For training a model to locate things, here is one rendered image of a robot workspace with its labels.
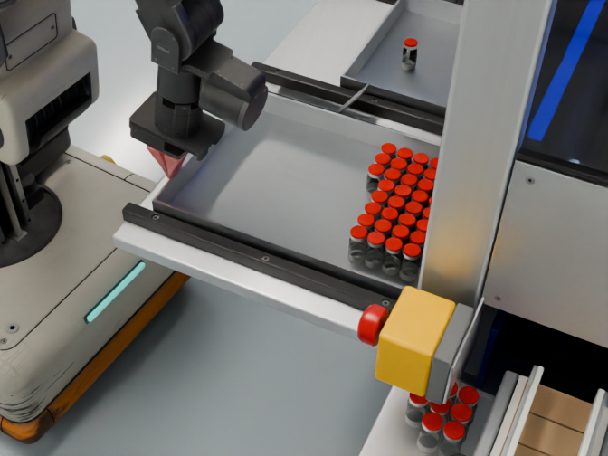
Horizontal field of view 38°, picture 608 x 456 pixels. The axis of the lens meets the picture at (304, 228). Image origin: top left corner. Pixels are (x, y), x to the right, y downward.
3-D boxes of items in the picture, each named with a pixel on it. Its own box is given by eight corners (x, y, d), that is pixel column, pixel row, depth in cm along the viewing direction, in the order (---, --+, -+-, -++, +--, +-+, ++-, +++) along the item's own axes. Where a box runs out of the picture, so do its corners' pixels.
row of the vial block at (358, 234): (412, 175, 120) (415, 149, 117) (361, 266, 109) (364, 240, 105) (396, 171, 121) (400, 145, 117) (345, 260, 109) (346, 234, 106)
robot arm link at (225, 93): (195, -20, 98) (150, 22, 93) (286, 24, 96) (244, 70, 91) (191, 60, 108) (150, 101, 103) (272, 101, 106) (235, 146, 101)
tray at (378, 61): (607, 63, 139) (612, 44, 136) (565, 164, 122) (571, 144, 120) (403, 9, 149) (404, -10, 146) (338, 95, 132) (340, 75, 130)
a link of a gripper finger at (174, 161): (175, 200, 114) (180, 149, 107) (126, 176, 115) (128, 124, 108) (201, 167, 118) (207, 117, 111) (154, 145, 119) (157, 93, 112)
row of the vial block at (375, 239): (428, 180, 119) (432, 155, 116) (378, 271, 108) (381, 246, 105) (413, 175, 120) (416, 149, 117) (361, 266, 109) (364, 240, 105)
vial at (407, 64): (417, 66, 137) (421, 42, 134) (410, 72, 136) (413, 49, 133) (405, 61, 138) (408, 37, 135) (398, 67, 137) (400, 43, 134)
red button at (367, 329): (402, 331, 90) (405, 306, 87) (387, 360, 88) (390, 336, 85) (367, 318, 91) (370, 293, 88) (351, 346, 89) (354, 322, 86)
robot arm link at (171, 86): (177, 25, 102) (148, 50, 99) (229, 51, 101) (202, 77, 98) (173, 71, 108) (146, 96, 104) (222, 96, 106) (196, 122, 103)
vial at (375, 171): (384, 191, 118) (387, 166, 115) (378, 202, 116) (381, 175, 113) (368, 186, 118) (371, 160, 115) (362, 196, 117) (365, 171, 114)
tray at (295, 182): (472, 174, 121) (476, 155, 118) (404, 310, 104) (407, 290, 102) (248, 105, 130) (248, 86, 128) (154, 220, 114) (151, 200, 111)
